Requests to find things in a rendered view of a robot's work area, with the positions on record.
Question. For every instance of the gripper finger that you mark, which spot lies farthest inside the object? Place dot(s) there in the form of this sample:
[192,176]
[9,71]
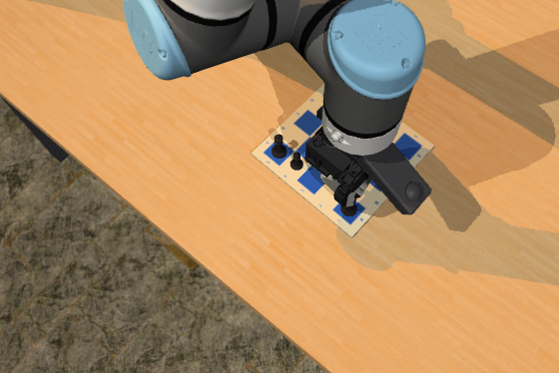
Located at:
[341,192]
[363,187]

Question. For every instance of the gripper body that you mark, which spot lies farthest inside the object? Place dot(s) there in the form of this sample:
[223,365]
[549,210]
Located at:
[329,160]

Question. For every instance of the blue and cream chessboard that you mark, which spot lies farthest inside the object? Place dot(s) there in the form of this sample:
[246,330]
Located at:
[298,129]

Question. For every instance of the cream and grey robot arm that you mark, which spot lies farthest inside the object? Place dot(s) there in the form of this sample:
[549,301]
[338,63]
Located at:
[367,52]

